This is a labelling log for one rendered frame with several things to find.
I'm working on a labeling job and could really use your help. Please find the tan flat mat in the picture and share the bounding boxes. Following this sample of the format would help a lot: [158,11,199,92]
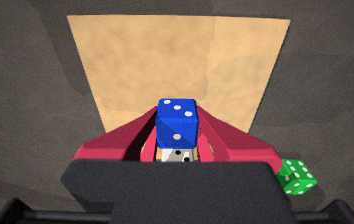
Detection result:
[67,15,290,133]

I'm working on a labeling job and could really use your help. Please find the green dice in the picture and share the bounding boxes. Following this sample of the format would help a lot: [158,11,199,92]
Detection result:
[276,159,317,195]

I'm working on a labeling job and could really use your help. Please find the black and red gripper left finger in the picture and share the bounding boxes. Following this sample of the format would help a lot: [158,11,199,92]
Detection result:
[71,106,158,161]

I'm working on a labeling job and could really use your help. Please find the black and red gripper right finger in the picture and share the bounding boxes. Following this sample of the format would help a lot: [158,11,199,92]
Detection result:
[196,106,283,174]

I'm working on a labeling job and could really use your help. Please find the blue dice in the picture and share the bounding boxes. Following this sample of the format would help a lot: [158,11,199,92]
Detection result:
[155,99,199,149]

